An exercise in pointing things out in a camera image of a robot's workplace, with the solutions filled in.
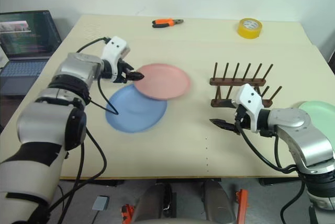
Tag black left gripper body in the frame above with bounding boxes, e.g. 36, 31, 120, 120
116, 57, 133, 84

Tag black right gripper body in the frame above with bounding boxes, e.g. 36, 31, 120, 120
234, 105, 253, 134

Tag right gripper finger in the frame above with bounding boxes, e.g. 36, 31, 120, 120
209, 118, 234, 130
222, 124, 241, 136

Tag pink plate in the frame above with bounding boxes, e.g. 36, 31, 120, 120
133, 63, 191, 101

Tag blue plate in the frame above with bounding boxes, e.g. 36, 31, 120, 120
105, 84, 168, 132

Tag green plate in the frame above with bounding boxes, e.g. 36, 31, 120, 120
298, 100, 335, 143

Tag wooden dish rack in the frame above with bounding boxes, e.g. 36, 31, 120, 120
209, 62, 283, 108

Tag dark rounded grey shape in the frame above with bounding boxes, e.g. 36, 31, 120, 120
203, 180, 237, 224
132, 181, 174, 221

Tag orange clamp bar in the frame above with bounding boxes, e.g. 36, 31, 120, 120
234, 189, 248, 224

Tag yellow tape roll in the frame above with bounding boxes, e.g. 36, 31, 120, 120
237, 17, 263, 40

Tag open laptop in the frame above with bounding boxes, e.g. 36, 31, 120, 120
0, 10, 63, 78

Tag dark angular object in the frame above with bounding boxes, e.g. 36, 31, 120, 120
324, 50, 335, 73

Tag red and black tool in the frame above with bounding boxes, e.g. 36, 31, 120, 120
119, 204, 136, 221

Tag grey foot pedal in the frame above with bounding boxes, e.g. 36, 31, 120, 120
92, 195, 110, 212

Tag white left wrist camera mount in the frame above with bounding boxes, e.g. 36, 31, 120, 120
100, 36, 131, 83

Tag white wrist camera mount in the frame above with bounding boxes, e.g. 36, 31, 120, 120
231, 83, 265, 134
100, 36, 131, 83

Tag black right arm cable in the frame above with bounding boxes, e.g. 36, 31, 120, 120
237, 121, 312, 224

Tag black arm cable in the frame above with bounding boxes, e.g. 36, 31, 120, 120
237, 121, 312, 224
48, 37, 120, 209

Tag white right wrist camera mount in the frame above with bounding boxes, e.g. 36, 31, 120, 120
231, 83, 265, 134

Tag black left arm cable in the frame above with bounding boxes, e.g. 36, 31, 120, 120
48, 37, 120, 209

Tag orange-handled pliers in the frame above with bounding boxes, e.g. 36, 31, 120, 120
151, 18, 184, 29

